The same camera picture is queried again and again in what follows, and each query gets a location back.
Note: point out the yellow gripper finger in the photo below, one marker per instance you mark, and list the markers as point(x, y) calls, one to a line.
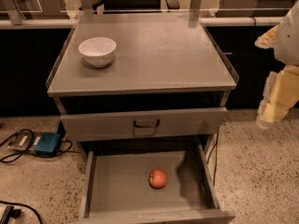
point(280, 94)
point(268, 39)

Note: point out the red apple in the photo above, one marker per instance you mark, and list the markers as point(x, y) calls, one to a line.
point(157, 178)

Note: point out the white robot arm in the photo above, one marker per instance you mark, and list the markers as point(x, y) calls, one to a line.
point(287, 38)

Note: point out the closed grey top drawer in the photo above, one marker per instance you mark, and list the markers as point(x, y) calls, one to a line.
point(119, 125)

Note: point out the grey metal drawer cabinet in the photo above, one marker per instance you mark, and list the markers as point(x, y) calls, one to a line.
point(163, 61)

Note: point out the open grey middle drawer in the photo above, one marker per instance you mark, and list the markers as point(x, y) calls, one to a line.
point(117, 189)

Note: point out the white ceramic bowl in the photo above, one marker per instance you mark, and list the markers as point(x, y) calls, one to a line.
point(98, 51)

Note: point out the blue electronic box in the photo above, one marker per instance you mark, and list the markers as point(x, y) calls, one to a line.
point(48, 144)

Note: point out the grey power adapter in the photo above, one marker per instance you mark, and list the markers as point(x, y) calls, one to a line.
point(25, 140)

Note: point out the black device at corner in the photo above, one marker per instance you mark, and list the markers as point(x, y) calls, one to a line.
point(13, 210)

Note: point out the white ledge rail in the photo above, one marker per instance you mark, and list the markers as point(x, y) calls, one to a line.
point(235, 21)

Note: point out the black drawer handle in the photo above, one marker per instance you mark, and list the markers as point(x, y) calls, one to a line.
point(144, 124)

